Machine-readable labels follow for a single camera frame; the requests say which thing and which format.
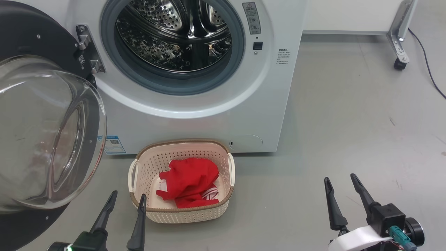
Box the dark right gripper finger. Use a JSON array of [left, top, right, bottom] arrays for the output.
[[350, 173, 380, 218], [324, 177, 349, 231]]

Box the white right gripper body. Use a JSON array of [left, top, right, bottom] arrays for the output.
[[328, 226, 393, 251]]

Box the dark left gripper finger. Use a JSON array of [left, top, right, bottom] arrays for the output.
[[90, 190, 118, 233], [126, 194, 147, 251]]

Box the red garment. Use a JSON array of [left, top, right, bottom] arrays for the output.
[[156, 158, 220, 209]]

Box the black round glass washer door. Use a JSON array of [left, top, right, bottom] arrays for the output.
[[0, 0, 107, 251]]

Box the cream perforated laundry basket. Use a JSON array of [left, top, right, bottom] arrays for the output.
[[128, 139, 236, 224]]

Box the white front-load washing machine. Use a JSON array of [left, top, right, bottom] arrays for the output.
[[0, 0, 309, 155]]

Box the metal washing machine door hinge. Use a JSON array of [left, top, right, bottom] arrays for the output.
[[75, 24, 106, 74]]

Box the perforated steel washer drum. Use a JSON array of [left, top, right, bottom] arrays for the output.
[[115, 0, 233, 73]]

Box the blue energy label sticker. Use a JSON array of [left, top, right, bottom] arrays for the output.
[[104, 136, 126, 154]]

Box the round white filter cover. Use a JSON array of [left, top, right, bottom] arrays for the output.
[[228, 134, 263, 151]]

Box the white partition panel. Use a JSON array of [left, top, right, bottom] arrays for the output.
[[302, 0, 405, 35]]

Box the grey warning sticker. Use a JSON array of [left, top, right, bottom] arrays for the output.
[[242, 2, 262, 35]]

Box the teal camera cable connector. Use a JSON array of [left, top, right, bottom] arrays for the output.
[[389, 226, 417, 251]]

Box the thin black floor cable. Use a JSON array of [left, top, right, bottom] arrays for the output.
[[408, 28, 446, 100]]

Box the metal frame leg with caster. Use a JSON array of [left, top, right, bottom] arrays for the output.
[[387, 0, 417, 71]]

